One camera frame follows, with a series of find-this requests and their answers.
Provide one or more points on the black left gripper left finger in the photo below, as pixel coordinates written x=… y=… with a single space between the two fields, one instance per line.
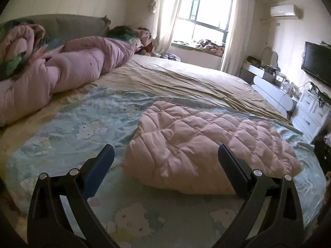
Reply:
x=59 y=213

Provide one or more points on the white drawer cabinet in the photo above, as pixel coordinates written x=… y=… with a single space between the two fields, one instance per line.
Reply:
x=310 y=115

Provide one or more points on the window with green frame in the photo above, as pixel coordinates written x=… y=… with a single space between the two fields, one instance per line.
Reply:
x=203 y=20

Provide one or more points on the grey headboard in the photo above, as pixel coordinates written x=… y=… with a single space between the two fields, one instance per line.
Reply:
x=69 y=27

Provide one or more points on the pink quilted jacket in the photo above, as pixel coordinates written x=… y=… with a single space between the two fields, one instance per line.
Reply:
x=176 y=147

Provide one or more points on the beige bed sheet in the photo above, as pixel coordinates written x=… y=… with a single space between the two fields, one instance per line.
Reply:
x=157 y=76

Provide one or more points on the pile of clothes by headboard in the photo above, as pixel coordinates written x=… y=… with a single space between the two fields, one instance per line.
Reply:
x=140 y=39

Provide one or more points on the white air conditioner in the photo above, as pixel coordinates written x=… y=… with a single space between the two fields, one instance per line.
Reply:
x=286 y=11

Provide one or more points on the white curtain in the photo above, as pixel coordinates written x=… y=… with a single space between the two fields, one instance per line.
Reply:
x=239 y=34
x=165 y=14

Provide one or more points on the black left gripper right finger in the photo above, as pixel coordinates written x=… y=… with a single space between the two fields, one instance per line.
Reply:
x=271 y=215

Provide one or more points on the white dressing table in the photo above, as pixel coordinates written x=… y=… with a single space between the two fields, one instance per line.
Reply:
x=262 y=82

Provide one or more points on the pink rolled duvet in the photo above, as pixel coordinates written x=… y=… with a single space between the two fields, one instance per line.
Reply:
x=32 y=71

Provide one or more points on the black wall television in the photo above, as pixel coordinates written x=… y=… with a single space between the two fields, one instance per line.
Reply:
x=316 y=62

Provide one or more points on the white right curtain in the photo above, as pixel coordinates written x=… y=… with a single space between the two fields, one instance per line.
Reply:
x=239 y=34

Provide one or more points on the white chair with round back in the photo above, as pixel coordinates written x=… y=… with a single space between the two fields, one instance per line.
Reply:
x=269 y=58

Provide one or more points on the clutter on window sill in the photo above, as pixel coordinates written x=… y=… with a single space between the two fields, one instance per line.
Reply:
x=203 y=45

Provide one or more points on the white left curtain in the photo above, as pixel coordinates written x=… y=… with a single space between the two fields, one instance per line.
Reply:
x=165 y=14

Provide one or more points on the light blue cartoon blanket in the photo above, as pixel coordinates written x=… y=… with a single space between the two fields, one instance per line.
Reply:
x=135 y=215

